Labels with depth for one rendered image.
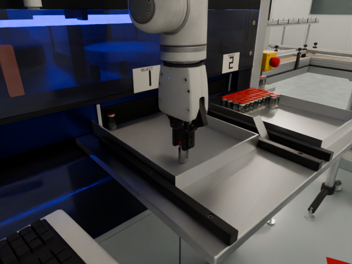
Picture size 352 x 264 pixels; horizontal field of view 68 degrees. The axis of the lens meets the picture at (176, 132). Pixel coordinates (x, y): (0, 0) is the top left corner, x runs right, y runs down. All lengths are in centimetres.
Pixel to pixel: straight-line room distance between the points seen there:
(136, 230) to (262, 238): 94
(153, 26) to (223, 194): 30
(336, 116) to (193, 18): 61
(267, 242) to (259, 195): 118
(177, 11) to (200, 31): 7
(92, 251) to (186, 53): 37
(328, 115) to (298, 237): 98
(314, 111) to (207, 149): 44
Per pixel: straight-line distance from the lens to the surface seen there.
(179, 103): 48
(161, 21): 39
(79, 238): 54
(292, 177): 57
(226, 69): 90
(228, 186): 51
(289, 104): 97
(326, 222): 193
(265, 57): 109
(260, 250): 162
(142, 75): 67
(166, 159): 58
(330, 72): 173
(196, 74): 46
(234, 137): 68
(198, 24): 46
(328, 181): 197
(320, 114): 94
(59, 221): 59
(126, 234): 88
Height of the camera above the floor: 118
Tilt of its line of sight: 25 degrees down
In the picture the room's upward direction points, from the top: straight up
